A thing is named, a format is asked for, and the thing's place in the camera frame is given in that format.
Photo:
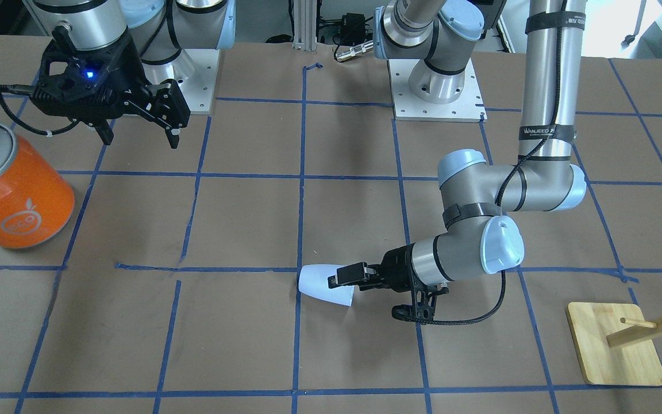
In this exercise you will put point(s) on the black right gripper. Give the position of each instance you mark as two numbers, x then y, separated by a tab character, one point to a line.
126	75

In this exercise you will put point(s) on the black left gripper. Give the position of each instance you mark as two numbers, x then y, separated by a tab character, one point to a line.
400	265

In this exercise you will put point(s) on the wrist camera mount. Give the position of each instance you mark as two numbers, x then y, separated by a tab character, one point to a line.
424	298
54	91

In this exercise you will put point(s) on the orange can with silver lid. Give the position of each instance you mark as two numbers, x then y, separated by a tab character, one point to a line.
35	201

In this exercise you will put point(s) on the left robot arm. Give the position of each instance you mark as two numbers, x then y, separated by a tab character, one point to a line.
480	238

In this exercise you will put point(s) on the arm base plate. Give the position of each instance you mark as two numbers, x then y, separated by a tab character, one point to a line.
196	71
420	94

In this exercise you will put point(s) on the aluminium frame post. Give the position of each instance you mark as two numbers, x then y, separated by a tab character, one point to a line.
304	24

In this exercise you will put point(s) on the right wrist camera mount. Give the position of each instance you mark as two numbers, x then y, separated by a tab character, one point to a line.
54	91

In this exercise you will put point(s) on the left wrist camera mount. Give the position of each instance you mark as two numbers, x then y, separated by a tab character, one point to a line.
424	298

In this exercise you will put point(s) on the wooden cup rack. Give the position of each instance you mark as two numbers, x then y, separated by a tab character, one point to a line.
614	344

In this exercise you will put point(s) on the light blue plastic cup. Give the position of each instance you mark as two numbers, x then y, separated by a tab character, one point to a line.
313	282

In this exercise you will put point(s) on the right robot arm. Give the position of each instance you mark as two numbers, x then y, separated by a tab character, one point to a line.
160	29

